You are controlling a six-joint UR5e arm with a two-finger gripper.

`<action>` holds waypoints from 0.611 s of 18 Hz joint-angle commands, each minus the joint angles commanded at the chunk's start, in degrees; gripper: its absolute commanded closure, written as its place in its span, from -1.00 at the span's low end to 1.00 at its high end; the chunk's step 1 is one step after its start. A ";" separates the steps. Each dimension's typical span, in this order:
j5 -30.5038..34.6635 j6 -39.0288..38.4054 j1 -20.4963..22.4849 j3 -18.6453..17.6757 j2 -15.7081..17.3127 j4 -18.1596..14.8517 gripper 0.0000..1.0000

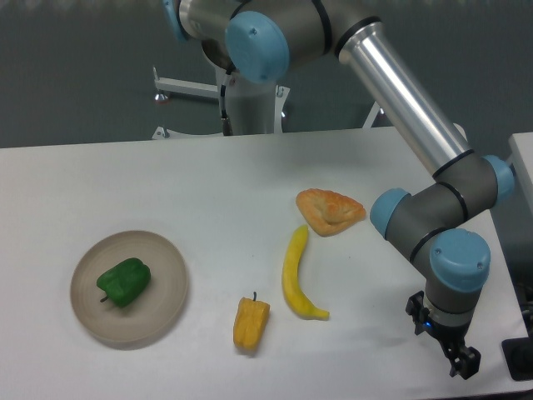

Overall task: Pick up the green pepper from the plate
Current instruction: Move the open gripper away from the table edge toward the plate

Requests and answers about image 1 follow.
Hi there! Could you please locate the white side table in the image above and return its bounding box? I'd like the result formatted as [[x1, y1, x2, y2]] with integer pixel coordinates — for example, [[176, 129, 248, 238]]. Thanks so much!
[[509, 132, 533, 208]]

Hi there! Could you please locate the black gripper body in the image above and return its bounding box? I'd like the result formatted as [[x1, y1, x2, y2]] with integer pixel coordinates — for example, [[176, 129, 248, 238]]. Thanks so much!
[[416, 303, 474, 353]]

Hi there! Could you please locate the yellow bell pepper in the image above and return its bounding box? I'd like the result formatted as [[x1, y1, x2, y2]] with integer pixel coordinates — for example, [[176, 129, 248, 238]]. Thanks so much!
[[233, 292, 270, 352]]

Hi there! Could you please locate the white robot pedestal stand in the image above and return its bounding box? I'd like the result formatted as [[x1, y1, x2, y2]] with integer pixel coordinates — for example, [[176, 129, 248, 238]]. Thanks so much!
[[153, 67, 391, 139]]

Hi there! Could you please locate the triangular golden pastry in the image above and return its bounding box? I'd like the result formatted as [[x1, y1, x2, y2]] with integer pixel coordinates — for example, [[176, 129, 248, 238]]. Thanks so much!
[[296, 188, 366, 237]]

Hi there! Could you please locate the black cable on pedestal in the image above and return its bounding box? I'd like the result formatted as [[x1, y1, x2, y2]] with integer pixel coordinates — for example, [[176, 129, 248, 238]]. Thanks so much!
[[219, 68, 235, 137]]

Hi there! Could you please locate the yellow banana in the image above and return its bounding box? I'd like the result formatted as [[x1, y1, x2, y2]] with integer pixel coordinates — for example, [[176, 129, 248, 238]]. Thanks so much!
[[281, 225, 330, 321]]

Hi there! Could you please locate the green bell pepper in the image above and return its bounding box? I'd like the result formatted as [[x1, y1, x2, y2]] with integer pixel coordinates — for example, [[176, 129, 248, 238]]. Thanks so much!
[[97, 257, 152, 308]]

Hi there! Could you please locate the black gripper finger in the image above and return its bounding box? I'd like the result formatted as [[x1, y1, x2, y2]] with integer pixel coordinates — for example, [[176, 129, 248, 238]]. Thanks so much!
[[406, 291, 429, 334], [440, 340, 481, 379]]

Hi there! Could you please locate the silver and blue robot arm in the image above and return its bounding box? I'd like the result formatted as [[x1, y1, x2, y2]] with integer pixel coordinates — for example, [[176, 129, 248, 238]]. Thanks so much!
[[162, 1, 515, 378]]

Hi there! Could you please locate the black device at table edge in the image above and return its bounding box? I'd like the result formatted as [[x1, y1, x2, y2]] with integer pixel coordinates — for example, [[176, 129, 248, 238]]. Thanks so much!
[[501, 337, 532, 382]]

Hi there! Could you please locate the beige round plate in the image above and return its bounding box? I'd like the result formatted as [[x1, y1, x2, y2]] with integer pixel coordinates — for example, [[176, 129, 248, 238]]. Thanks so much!
[[70, 231, 189, 349]]

